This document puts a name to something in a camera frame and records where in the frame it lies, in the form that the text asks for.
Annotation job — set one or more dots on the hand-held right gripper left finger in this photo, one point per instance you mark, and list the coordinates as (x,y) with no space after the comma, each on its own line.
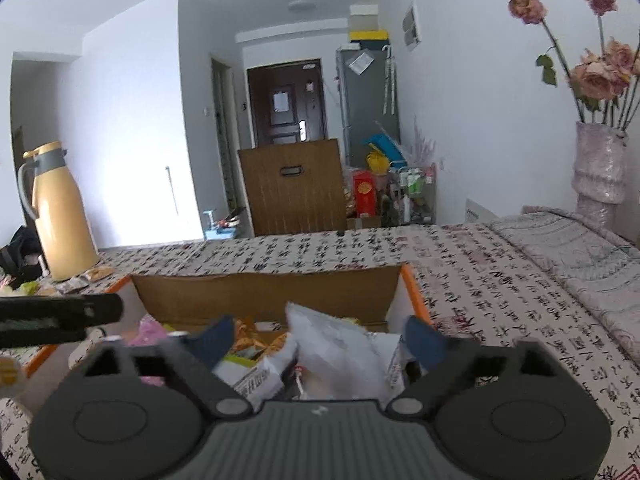
(215,342)

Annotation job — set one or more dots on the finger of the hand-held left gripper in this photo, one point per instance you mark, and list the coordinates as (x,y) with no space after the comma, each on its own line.
(100,307)
(45,337)

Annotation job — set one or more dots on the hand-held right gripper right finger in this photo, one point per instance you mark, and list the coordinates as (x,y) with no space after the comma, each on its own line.
(425,345)

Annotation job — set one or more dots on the red cardboard box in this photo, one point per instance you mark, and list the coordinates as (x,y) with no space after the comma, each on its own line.
(260,290)

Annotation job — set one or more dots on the grey snack packet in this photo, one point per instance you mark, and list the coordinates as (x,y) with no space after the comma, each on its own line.
(330,350)
(395,362)
(70,286)

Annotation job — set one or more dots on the pink snack packet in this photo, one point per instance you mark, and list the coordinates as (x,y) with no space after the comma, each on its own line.
(147,332)

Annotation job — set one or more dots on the black bag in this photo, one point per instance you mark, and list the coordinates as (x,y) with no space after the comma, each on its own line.
(20,255)

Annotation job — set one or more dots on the yellow thermos jug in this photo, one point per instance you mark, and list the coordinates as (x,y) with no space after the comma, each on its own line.
(62,220)

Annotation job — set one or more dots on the small blue stool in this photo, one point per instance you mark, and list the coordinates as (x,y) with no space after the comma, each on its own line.
(220,227)

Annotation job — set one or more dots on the white board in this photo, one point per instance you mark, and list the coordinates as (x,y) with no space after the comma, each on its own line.
(480,212)

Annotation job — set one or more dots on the storage cart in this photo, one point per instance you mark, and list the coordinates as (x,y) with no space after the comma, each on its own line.
(412,195)

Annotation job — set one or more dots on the wooden chair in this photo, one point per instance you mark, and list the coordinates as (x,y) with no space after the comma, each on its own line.
(295,200)

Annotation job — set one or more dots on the red gift box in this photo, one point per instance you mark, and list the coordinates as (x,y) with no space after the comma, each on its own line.
(365,192)

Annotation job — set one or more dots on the pink grey patterned cloth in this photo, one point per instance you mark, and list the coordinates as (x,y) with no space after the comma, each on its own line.
(575,260)

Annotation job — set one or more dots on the yellow bag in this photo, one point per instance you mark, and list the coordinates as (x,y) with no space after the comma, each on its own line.
(377,162)

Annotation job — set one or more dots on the white feather plume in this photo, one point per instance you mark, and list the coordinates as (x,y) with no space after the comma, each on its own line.
(421,145)

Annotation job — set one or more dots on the blue plastic item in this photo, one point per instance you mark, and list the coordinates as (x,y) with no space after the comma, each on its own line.
(382,144)

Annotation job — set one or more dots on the grey interior door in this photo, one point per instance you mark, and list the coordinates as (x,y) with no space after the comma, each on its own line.
(225,135)

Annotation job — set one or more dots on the grey refrigerator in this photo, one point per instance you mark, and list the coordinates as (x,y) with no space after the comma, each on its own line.
(367,110)

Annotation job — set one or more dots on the pink textured vase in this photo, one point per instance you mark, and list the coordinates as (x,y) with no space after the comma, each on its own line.
(600,170)

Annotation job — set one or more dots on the dark brown door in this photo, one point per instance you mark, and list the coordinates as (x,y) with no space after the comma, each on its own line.
(285,105)

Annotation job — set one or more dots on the white folded umbrella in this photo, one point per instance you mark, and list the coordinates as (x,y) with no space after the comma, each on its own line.
(390,80)

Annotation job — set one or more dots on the paper note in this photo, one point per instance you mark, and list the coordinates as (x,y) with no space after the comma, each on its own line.
(360,62)

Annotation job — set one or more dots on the yellow box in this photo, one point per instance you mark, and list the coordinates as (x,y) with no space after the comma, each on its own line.
(369,36)

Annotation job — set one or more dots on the dried rose bouquet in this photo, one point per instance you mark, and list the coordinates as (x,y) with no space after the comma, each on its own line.
(595,80)

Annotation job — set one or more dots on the white box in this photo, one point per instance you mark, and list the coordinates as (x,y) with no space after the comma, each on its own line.
(364,17)

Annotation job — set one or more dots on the white wall panel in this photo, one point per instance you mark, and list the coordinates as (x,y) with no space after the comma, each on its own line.
(411,25)

